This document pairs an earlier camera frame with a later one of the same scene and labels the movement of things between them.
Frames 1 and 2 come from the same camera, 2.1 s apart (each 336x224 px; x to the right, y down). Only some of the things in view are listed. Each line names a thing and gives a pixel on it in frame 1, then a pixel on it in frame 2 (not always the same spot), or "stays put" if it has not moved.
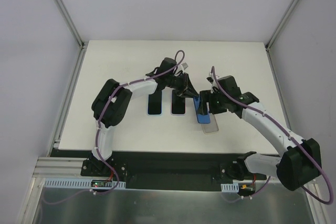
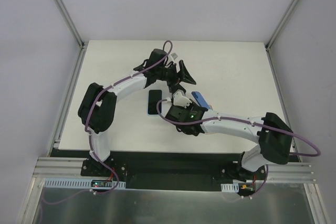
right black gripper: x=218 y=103 to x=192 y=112
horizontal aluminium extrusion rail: x=58 y=167 stays put
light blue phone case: x=147 y=107 stays put
